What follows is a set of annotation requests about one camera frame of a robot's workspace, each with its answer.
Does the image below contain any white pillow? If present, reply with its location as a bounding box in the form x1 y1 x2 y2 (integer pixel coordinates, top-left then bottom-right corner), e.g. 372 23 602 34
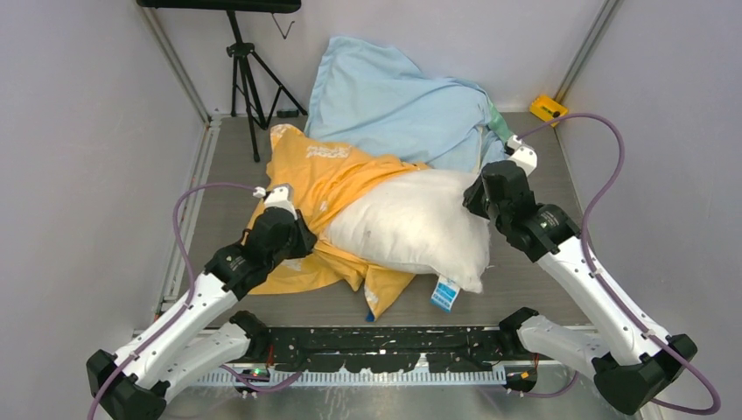
322 169 490 319

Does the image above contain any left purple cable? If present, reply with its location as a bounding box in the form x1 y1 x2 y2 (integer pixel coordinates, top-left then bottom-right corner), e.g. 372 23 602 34
87 183 314 420

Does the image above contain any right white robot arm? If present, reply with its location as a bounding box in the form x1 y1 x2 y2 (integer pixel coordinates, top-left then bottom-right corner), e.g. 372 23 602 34
463 161 697 415

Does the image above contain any orange pillowcase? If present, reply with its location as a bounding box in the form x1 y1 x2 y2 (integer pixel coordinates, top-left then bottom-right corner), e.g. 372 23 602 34
252 123 428 322

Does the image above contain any light blue cloth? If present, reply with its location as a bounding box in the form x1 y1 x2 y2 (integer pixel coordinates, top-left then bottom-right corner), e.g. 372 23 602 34
304 36 513 173

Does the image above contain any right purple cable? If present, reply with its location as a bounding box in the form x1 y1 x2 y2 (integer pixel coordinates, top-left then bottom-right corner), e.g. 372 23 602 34
515 112 722 417

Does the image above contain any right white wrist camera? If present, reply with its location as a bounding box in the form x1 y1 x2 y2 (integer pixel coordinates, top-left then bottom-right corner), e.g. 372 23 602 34
505 135 538 177

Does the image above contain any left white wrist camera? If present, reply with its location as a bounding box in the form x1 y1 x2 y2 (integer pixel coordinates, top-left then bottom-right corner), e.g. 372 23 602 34
252 184 298 220

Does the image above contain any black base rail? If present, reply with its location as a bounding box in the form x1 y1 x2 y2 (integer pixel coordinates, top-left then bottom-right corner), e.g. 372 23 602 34
124 324 599 390

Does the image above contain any black camera tripod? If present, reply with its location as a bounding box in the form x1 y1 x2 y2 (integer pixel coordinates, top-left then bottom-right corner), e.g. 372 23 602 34
226 10 308 163

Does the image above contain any yellow box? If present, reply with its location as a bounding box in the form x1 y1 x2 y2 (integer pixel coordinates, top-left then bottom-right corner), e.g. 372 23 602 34
528 94 569 128

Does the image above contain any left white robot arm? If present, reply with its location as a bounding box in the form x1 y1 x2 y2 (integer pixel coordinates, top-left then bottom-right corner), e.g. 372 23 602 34
86 206 317 419

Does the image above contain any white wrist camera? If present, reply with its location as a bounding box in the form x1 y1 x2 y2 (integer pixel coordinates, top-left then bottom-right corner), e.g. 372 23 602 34
252 184 298 220
505 135 538 177

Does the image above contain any purple cable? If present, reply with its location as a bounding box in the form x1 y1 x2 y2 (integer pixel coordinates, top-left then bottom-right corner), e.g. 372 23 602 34
515 112 722 417
87 183 314 420

